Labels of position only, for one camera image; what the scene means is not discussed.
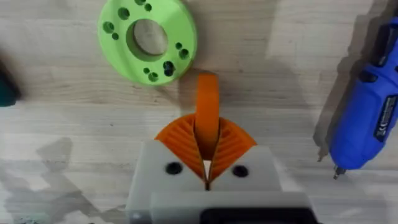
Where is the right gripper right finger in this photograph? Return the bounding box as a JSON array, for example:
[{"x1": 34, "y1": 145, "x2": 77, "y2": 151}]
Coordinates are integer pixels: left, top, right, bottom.
[{"x1": 207, "y1": 116, "x2": 283, "y2": 192}]

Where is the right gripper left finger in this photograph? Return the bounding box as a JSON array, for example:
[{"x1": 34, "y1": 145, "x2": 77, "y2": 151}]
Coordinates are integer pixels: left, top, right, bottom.
[{"x1": 125, "y1": 113, "x2": 208, "y2": 224}]

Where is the orange ribbed wedge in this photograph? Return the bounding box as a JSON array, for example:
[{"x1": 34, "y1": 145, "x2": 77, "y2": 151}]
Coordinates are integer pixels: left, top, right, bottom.
[{"x1": 193, "y1": 72, "x2": 221, "y2": 162}]

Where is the blue electric screwdriver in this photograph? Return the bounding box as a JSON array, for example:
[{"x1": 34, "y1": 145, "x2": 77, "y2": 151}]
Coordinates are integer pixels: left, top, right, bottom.
[{"x1": 328, "y1": 15, "x2": 398, "y2": 180}]

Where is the dark teal bucket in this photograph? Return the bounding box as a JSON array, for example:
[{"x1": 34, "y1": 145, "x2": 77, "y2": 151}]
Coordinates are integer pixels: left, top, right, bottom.
[{"x1": 0, "y1": 57, "x2": 22, "y2": 108}]

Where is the green disc with holes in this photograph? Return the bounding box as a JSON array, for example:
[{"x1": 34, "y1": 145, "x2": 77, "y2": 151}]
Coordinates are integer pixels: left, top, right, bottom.
[{"x1": 97, "y1": 0, "x2": 198, "y2": 86}]

